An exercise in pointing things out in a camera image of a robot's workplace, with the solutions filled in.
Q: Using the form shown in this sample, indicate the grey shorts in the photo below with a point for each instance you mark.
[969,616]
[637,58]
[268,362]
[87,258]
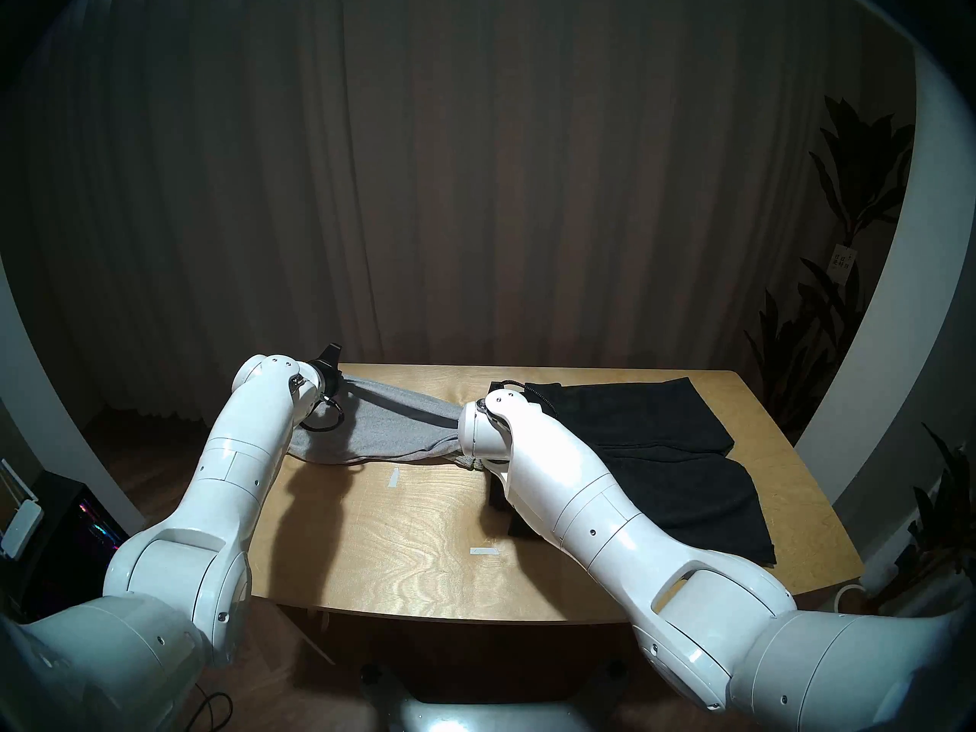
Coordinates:
[381,433]

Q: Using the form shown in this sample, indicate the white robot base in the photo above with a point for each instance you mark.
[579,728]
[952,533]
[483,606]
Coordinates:
[488,711]

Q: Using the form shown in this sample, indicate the tall dark leafy plant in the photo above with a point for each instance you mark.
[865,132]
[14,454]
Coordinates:
[862,174]

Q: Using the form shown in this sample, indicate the brown pleated curtain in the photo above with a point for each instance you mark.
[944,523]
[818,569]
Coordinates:
[457,166]

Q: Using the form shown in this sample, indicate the small dark potted plant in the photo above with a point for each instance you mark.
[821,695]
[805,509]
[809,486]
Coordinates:
[945,524]

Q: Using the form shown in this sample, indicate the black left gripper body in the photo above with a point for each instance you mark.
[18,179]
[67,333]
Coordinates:
[328,380]

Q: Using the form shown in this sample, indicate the white plant tag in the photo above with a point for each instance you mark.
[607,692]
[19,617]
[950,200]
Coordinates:
[842,263]

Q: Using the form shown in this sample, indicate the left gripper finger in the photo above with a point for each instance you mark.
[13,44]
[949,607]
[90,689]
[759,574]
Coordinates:
[332,357]

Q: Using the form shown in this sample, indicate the black shorts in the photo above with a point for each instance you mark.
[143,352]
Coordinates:
[656,448]

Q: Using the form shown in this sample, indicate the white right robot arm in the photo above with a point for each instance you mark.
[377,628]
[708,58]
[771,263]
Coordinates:
[610,524]

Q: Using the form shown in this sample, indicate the small white box device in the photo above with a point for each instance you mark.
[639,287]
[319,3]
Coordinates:
[21,528]

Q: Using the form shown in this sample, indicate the black computer tower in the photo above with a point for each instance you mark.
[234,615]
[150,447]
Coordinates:
[69,563]

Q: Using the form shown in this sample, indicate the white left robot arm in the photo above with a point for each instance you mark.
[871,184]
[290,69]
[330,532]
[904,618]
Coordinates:
[221,494]

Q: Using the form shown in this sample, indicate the white round plant pot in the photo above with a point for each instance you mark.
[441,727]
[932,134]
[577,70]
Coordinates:
[848,597]

